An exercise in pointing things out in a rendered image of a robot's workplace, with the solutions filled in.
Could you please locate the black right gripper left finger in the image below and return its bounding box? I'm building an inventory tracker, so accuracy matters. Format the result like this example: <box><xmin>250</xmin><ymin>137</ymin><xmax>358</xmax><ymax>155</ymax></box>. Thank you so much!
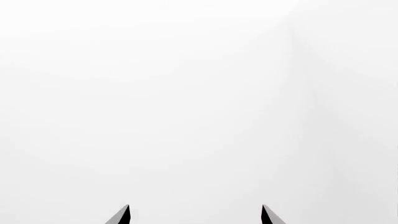
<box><xmin>104</xmin><ymin>203</ymin><xmax>131</xmax><ymax>224</ymax></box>

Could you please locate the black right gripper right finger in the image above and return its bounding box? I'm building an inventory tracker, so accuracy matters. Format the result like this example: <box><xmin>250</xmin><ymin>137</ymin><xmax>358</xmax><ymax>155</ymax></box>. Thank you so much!
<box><xmin>261</xmin><ymin>203</ymin><xmax>287</xmax><ymax>224</ymax></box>

